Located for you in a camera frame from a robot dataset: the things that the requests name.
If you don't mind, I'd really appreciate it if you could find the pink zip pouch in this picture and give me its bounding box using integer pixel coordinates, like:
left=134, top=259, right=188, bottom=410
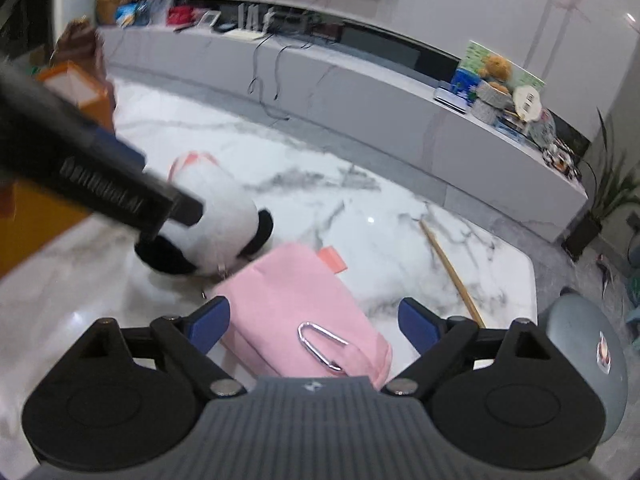
left=213, top=244, right=393, bottom=389

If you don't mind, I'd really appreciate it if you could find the black white plush panda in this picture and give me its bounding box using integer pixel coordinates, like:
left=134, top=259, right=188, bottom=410
left=134, top=152, right=273, bottom=276

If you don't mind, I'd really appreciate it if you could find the orange storage box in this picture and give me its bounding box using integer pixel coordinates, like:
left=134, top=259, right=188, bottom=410
left=1, top=61, right=114, bottom=275

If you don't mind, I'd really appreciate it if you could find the wooden stick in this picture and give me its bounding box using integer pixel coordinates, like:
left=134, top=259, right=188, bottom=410
left=419, top=220, right=486, bottom=328

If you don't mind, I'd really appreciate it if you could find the grey round stool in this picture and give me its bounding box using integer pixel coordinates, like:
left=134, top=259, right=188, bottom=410
left=538, top=290, right=628, bottom=442

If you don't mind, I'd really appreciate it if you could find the white wifi router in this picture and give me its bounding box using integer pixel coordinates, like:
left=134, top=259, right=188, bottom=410
left=226, top=3, right=273, bottom=41

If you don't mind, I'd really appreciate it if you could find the potted green plant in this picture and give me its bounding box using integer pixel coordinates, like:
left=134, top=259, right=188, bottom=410
left=561, top=110, right=639, bottom=262

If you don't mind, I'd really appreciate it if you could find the teddy bear in basket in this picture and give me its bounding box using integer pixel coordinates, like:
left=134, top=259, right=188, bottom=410
left=472, top=54, right=512, bottom=125

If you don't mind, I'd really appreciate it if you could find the white tv cabinet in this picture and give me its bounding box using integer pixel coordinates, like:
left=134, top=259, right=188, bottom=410
left=101, top=27, right=587, bottom=242

